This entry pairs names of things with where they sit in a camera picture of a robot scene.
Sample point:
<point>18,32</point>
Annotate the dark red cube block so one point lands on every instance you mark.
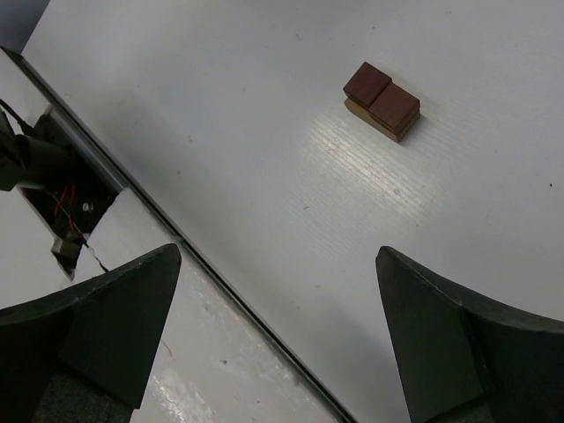
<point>394,107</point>

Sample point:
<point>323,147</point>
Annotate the red brown square block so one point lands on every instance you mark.
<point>366,84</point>

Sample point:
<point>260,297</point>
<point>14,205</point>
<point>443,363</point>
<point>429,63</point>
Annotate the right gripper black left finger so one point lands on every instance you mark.
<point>85,353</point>

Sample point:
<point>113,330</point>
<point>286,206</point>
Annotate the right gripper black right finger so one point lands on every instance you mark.
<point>464,357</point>

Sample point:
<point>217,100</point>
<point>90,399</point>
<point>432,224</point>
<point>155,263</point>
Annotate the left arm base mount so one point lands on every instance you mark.
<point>67,192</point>

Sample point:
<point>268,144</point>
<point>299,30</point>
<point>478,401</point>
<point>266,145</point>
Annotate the brown wood block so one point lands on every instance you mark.
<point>363,114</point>

